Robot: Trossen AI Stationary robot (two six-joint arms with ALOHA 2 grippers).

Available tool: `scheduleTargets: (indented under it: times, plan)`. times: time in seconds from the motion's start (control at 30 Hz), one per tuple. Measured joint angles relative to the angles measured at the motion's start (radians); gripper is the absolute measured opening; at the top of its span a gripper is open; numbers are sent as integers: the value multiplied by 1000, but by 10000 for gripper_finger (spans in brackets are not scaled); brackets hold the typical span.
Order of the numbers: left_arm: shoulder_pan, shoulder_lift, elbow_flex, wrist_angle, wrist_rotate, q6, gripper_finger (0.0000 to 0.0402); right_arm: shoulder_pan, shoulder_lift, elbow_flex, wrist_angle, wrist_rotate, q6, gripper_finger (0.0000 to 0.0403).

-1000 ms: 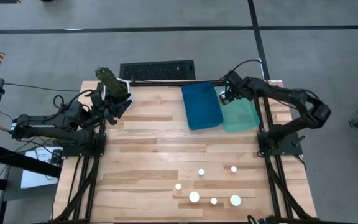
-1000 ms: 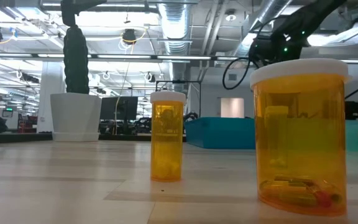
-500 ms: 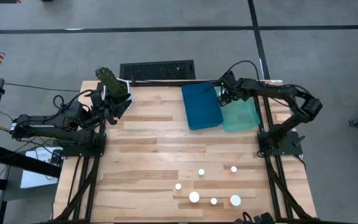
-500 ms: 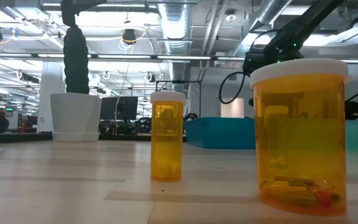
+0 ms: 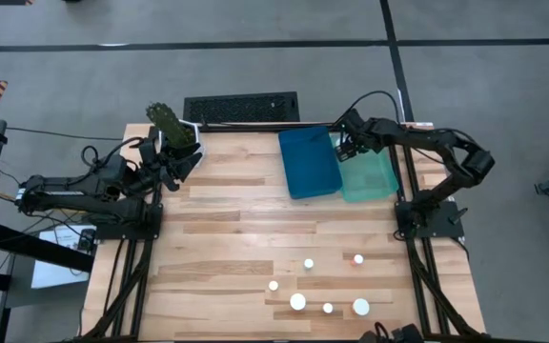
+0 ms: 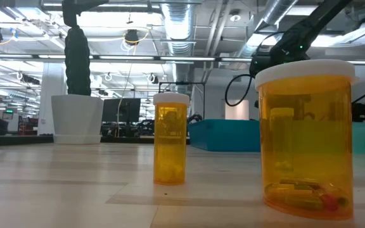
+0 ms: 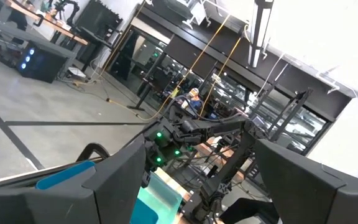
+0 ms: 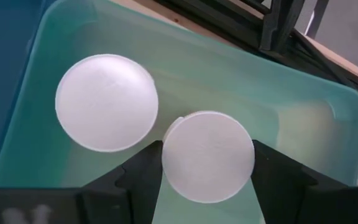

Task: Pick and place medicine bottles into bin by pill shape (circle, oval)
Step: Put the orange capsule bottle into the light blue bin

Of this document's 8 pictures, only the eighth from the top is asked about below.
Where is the blue plastic bin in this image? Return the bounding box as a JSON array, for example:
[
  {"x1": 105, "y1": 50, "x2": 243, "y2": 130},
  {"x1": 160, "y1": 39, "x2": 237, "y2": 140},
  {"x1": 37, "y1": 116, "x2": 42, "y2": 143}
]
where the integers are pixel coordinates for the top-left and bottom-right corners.
[{"x1": 0, "y1": 0, "x2": 55, "y2": 187}]

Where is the teal plastic bin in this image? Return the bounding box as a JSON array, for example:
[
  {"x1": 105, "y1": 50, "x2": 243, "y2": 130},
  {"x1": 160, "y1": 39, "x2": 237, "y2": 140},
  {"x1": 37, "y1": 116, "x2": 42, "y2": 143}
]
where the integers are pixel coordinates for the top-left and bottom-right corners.
[{"x1": 0, "y1": 0, "x2": 358, "y2": 224}]

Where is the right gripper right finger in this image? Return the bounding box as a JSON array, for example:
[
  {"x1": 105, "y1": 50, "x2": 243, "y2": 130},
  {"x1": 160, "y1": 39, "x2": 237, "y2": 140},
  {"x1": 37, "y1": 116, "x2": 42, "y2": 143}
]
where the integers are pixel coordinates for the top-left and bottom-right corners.
[{"x1": 250, "y1": 139, "x2": 354, "y2": 224}]

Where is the white disc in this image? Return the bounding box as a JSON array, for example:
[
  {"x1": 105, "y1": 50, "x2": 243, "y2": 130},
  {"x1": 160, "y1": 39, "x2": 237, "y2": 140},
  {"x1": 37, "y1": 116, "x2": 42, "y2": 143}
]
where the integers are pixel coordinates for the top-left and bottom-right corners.
[{"x1": 54, "y1": 54, "x2": 160, "y2": 153}]

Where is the large orange pill bottle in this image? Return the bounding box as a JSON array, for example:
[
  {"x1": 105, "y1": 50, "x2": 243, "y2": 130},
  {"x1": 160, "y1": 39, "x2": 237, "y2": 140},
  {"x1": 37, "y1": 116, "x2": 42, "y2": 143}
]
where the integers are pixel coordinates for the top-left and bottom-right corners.
[{"x1": 161, "y1": 110, "x2": 257, "y2": 205}]

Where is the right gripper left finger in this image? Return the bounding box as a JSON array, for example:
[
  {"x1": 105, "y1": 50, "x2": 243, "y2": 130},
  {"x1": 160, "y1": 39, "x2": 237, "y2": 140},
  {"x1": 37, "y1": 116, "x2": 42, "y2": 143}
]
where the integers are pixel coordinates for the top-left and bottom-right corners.
[{"x1": 79, "y1": 139, "x2": 165, "y2": 224}]

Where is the black aluminium table frame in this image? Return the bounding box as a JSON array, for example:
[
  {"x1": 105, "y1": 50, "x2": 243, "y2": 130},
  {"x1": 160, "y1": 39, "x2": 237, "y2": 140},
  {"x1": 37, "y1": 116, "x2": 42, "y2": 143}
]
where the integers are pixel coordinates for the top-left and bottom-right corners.
[{"x1": 154, "y1": 0, "x2": 358, "y2": 125}]

